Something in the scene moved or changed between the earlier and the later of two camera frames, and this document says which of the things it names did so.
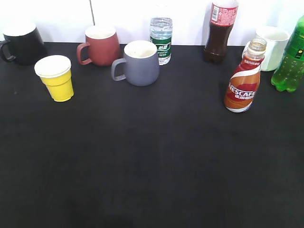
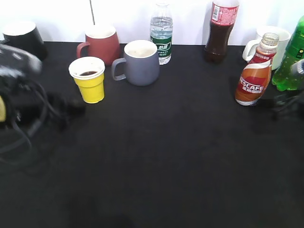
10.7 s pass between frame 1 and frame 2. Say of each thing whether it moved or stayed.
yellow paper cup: moved
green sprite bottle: stayed
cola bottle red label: stayed
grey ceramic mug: stayed
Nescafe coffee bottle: moved
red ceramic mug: stayed
